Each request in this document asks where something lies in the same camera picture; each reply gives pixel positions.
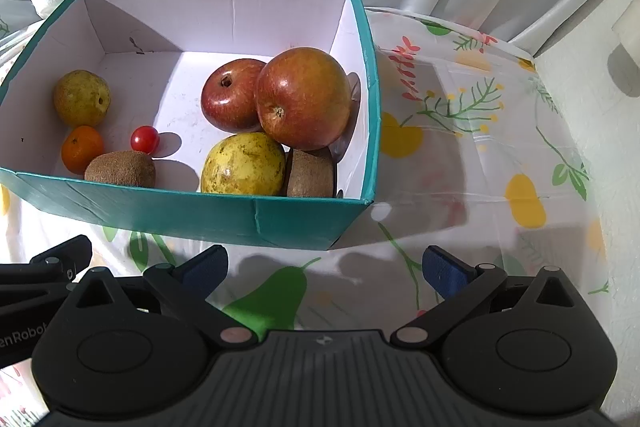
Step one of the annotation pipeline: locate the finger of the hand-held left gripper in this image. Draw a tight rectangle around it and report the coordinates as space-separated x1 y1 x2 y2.
0 234 94 294

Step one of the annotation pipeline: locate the orange mandarin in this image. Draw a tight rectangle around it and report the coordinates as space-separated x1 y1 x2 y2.
61 125 105 174

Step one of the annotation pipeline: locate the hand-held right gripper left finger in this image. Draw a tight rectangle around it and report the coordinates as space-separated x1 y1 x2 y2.
66 245 257 349

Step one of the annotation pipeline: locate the floral plastic tablecloth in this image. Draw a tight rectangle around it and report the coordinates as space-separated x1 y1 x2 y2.
0 0 617 427

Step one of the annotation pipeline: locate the teal cardboard box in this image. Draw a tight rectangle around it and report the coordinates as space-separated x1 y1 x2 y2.
0 0 384 253

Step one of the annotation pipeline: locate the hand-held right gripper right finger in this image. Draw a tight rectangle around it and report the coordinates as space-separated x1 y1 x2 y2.
390 245 583 349

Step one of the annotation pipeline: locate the large red apple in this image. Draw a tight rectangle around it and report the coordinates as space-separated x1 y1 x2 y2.
255 47 353 152

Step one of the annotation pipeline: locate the yellow speckled pear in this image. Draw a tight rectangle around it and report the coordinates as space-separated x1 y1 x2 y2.
200 132 287 196

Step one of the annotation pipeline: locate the small yellow pear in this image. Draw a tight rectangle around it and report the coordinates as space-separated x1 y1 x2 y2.
53 70 111 128

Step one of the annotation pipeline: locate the white pipe fitting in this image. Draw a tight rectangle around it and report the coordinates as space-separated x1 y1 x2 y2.
612 1 640 54

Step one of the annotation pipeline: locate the red cherry tomato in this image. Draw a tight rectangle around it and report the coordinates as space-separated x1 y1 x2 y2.
130 125 161 154

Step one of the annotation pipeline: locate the brown kiwi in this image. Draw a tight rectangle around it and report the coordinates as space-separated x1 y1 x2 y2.
285 148 335 198
84 150 156 188

